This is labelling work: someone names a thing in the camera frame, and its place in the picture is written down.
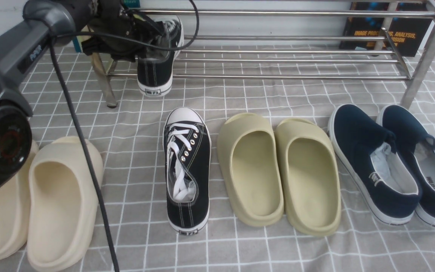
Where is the olive slide slipper right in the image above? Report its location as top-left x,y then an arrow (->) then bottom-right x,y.
275,117 -> 342,236

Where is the black canvas sneaker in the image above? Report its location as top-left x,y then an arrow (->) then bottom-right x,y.
137,15 -> 184,97
163,107 -> 212,236

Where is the silver metal shoe rack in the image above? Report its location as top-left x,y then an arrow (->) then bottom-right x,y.
69,0 -> 435,110

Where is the navy slip-on shoe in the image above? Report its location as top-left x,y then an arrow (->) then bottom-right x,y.
376,105 -> 435,227
328,104 -> 422,226

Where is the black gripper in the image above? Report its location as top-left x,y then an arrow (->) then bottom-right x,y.
81,0 -> 165,62

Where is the black cable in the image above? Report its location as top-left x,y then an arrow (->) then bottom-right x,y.
48,0 -> 200,272

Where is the navy slip-on shoe right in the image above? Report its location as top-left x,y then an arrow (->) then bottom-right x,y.
376,105 -> 435,227

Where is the teal and yellow book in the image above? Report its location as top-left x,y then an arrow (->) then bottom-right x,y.
71,37 -> 82,53

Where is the black image processing book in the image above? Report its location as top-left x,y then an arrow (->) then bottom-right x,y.
339,2 -> 432,57

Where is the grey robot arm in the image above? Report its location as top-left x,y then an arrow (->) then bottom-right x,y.
0,0 -> 164,188

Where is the cream slide slipper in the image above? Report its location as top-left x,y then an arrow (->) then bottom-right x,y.
26,136 -> 99,272
0,141 -> 39,260

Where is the olive slide slipper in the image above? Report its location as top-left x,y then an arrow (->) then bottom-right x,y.
275,117 -> 342,236
216,113 -> 284,227

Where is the cream slide slipper far left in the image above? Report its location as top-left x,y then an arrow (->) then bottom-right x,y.
0,141 -> 39,260

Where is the navy slip-on shoe left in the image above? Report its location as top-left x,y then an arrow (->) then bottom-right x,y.
328,104 -> 422,226

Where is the grey checked tablecloth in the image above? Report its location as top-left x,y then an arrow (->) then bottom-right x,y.
20,48 -> 435,272

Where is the olive slide slipper left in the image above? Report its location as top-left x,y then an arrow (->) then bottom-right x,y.
216,113 -> 284,227

